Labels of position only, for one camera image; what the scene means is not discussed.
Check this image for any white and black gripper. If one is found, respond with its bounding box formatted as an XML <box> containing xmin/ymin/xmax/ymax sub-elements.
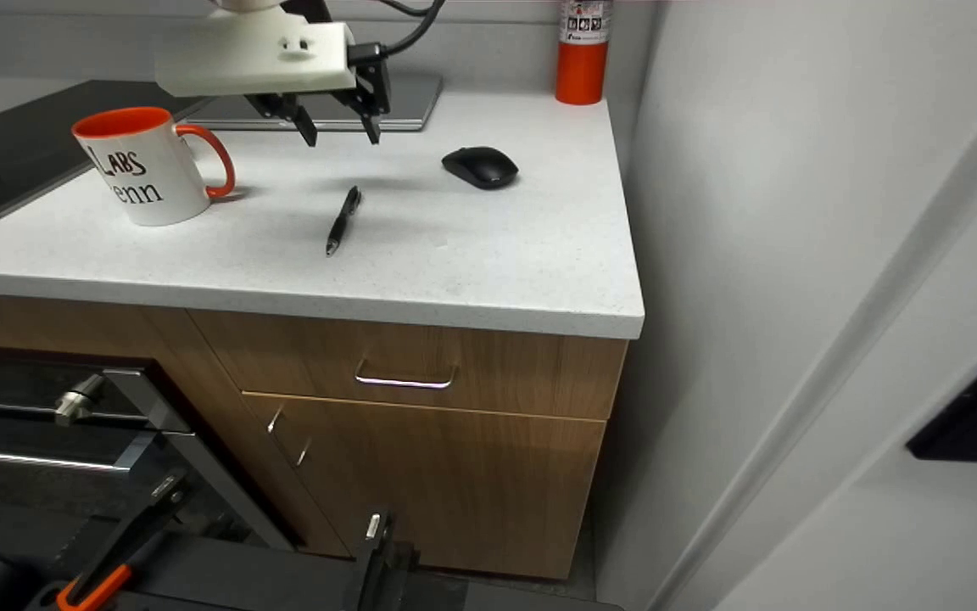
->
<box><xmin>156</xmin><ymin>0</ymin><xmax>386</xmax><ymax>147</ymax></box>

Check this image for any black pen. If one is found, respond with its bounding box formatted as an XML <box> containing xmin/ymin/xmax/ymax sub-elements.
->
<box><xmin>325</xmin><ymin>187</ymin><xmax>364</xmax><ymax>256</ymax></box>

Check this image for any white mug orange interior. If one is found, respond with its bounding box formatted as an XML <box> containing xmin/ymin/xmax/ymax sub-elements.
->
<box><xmin>71</xmin><ymin>106</ymin><xmax>236</xmax><ymax>227</ymax></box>

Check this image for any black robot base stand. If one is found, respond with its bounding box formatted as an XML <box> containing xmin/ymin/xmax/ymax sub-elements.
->
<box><xmin>0</xmin><ymin>539</ymin><xmax>616</xmax><ymax>611</ymax></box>

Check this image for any grey closed laptop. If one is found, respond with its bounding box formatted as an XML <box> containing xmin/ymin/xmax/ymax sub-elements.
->
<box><xmin>191</xmin><ymin>72</ymin><xmax>444</xmax><ymax>134</ymax></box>

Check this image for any black computer mouse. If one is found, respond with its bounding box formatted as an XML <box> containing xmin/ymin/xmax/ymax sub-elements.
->
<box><xmin>442</xmin><ymin>147</ymin><xmax>517</xmax><ymax>192</ymax></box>

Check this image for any orange spray can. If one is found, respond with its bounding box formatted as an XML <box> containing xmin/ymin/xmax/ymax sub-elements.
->
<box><xmin>555</xmin><ymin>0</ymin><xmax>611</xmax><ymax>106</ymax></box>

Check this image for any black induction cooktop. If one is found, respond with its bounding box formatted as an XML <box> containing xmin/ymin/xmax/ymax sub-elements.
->
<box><xmin>0</xmin><ymin>82</ymin><xmax>196</xmax><ymax>217</ymax></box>

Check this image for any wooden cabinet with drawer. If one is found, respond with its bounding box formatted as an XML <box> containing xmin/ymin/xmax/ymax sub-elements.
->
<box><xmin>0</xmin><ymin>300</ymin><xmax>626</xmax><ymax>582</ymax></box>

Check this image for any black clamp with silver tip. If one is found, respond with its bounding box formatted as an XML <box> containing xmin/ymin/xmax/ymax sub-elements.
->
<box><xmin>350</xmin><ymin>514</ymin><xmax>417</xmax><ymax>611</ymax></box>

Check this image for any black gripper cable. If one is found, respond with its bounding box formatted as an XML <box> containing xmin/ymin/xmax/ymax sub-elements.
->
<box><xmin>377</xmin><ymin>0</ymin><xmax>448</xmax><ymax>61</ymax></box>

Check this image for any silver drawer handle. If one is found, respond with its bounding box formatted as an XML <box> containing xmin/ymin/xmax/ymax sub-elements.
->
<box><xmin>352</xmin><ymin>359</ymin><xmax>459</xmax><ymax>390</ymax></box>

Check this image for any orange handled clamp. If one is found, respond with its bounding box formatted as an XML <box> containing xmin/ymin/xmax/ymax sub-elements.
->
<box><xmin>54</xmin><ymin>484</ymin><xmax>184</xmax><ymax>611</ymax></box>

